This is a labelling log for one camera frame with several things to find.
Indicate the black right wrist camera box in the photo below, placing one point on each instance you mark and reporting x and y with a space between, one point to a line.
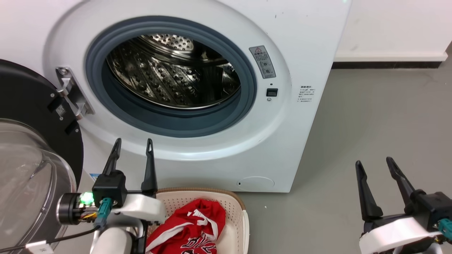
436 206

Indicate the round filter cover panel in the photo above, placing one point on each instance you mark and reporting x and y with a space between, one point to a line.
256 183

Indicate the white front-load washing machine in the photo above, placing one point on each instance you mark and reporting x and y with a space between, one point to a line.
300 141

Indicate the white and black baseboard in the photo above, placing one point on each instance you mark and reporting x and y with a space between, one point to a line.
388 59

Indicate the black round washer door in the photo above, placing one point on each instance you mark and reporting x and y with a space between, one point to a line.
28 98

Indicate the perforated steel washer drum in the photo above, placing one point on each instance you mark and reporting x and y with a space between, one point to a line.
159 77

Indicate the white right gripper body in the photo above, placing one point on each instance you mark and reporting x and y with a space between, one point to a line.
392 234

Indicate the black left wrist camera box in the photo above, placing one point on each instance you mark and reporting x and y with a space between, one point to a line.
109 188

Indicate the red and white sports jersey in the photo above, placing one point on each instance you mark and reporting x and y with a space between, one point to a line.
190 222

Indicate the silver metal door hinge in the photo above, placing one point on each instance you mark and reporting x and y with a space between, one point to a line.
72 91

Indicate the small blue sticker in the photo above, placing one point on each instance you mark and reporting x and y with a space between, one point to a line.
94 176

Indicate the beige perforated laundry basket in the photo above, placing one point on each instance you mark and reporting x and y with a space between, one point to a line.
237 225

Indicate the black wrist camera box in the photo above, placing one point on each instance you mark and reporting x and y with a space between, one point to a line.
109 188
436 206

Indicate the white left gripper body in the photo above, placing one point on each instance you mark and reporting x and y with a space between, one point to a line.
141 208

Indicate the grey rubber door gasket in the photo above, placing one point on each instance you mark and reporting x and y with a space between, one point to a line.
176 123

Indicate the grey warning label sticker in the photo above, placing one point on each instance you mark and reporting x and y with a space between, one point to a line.
263 61

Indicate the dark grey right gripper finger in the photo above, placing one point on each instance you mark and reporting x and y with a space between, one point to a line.
400 180
366 194

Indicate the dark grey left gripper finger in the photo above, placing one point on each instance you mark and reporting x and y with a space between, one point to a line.
150 169
113 157

